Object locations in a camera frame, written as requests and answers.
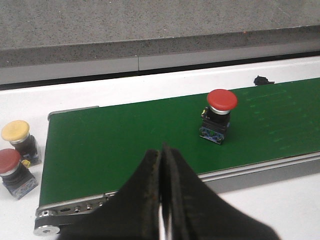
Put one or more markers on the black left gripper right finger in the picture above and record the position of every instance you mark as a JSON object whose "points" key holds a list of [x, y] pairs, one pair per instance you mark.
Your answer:
{"points": [[192, 211]]}

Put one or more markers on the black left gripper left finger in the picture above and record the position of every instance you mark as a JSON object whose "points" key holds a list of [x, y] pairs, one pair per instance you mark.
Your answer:
{"points": [[131, 214]]}

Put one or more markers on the red mushroom push button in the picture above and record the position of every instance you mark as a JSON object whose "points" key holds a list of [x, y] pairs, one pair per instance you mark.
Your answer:
{"points": [[16, 178], [216, 116]]}

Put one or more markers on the green conveyor belt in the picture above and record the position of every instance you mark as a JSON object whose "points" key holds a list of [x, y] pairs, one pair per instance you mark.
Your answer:
{"points": [[95, 150]]}

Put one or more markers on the yellow mushroom push button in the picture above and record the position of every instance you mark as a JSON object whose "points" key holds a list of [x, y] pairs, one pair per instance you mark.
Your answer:
{"points": [[17, 133]]}

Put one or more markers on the grey granite ledge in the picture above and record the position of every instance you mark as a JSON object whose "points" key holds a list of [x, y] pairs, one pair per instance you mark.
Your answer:
{"points": [[47, 42]]}

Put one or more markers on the aluminium conveyor frame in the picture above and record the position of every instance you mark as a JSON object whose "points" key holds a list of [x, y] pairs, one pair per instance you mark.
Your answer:
{"points": [[52, 217]]}

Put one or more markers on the black cable stub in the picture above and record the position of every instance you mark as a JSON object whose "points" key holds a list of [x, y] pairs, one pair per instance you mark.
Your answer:
{"points": [[261, 80]]}

